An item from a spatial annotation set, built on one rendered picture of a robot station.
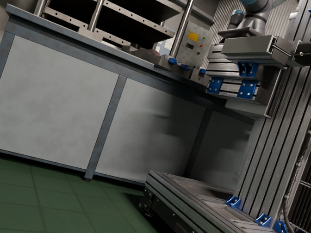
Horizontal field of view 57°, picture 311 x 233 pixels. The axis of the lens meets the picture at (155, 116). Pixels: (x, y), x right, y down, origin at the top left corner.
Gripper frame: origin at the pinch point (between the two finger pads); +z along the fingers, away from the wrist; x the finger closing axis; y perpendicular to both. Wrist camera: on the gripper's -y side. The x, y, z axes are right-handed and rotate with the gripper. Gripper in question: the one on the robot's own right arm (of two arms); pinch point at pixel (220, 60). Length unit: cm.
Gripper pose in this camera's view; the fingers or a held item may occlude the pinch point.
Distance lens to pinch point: 205.8
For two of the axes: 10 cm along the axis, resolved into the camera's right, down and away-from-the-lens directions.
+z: -3.3, 9.4, 0.1
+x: 8.8, 3.0, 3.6
